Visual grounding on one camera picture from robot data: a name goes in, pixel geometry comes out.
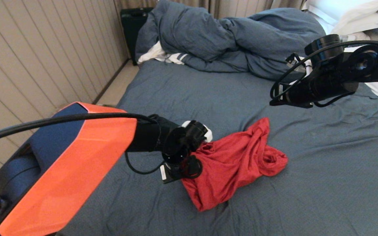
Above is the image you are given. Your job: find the blue-grey bed sheet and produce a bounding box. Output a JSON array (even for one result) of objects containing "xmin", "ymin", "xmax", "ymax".
[{"xmin": 56, "ymin": 59, "xmax": 378, "ymax": 236}]

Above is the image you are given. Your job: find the crumpled blue-grey duvet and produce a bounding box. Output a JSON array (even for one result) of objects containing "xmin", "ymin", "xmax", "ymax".
[{"xmin": 136, "ymin": 0, "xmax": 326, "ymax": 82}]

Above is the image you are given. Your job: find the red T-shirt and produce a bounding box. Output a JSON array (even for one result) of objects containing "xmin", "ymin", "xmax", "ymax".
[{"xmin": 181, "ymin": 117, "xmax": 288, "ymax": 212}]

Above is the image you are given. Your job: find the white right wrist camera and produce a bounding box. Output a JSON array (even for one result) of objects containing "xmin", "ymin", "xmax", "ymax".
[{"xmin": 286, "ymin": 53, "xmax": 312, "ymax": 77}]

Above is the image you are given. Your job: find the white striped garment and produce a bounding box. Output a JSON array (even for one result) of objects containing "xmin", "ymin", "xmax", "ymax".
[{"xmin": 137, "ymin": 41, "xmax": 188, "ymax": 65}]

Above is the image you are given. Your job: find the black suitcase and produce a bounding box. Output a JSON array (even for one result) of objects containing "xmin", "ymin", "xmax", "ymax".
[{"xmin": 120, "ymin": 8, "xmax": 154, "ymax": 66}]

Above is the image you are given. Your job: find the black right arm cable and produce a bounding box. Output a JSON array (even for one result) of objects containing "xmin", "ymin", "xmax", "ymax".
[{"xmin": 270, "ymin": 40, "xmax": 378, "ymax": 108}]

